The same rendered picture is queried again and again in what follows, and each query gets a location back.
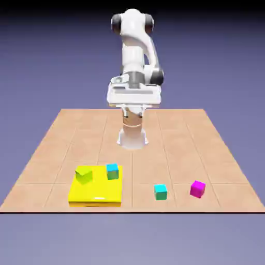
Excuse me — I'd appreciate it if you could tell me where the small magenta cube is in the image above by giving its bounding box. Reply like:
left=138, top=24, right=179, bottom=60
left=189, top=180, right=207, bottom=199

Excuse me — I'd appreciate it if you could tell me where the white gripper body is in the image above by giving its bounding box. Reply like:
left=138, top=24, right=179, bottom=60
left=106, top=82, right=162, bottom=109

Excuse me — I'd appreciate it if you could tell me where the large yellow box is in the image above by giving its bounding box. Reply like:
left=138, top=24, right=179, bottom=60
left=68, top=165, right=124, bottom=208

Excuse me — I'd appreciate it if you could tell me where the small cyan cube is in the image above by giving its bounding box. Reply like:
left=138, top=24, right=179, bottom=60
left=154, top=184, right=168, bottom=201
left=106, top=163, right=120, bottom=181

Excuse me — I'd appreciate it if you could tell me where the small lime green cube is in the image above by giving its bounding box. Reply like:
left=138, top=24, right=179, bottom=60
left=75, top=166, right=93, bottom=185

